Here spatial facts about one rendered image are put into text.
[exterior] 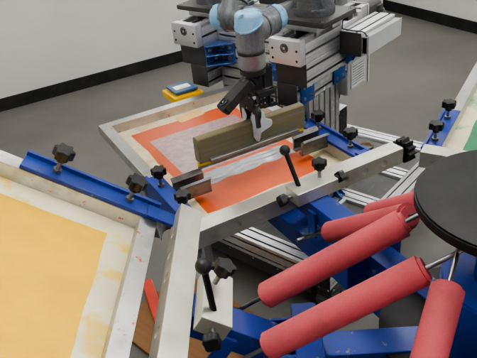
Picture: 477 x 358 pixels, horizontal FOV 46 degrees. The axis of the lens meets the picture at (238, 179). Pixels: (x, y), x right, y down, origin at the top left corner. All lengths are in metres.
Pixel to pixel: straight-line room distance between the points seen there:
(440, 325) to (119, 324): 0.51
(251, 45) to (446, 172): 0.70
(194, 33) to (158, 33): 3.20
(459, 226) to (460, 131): 1.10
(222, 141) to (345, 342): 0.71
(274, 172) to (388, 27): 0.84
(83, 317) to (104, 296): 0.07
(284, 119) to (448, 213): 0.85
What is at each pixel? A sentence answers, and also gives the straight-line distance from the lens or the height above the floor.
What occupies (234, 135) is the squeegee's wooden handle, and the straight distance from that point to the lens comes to 1.60.
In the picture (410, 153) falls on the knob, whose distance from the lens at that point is 1.69.
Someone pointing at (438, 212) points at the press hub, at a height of 1.32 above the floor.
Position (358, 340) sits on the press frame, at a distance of 1.11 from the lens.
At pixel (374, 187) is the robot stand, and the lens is 3.03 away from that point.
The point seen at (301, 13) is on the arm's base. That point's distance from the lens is 2.11.
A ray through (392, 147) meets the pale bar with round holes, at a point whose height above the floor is 1.04.
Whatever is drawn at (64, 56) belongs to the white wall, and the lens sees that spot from 5.28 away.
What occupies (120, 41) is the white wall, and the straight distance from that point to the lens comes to 5.39.
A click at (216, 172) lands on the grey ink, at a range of 1.75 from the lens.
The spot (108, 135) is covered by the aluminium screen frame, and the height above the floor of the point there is 0.99.
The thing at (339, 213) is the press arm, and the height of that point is 1.04.
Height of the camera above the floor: 1.84
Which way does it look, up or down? 31 degrees down
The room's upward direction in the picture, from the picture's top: 6 degrees counter-clockwise
